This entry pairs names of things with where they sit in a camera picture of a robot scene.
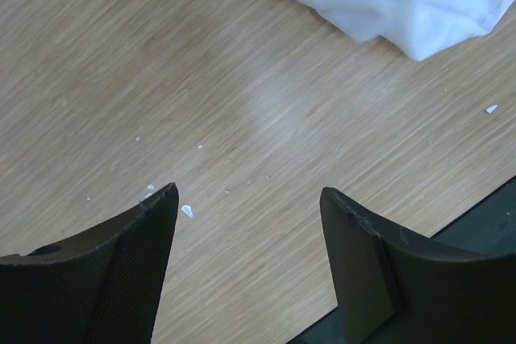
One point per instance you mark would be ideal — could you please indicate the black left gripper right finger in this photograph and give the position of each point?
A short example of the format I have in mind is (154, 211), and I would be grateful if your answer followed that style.
(394, 285)

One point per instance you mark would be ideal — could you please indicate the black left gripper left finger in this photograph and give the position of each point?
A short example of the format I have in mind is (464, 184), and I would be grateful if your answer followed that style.
(102, 285)

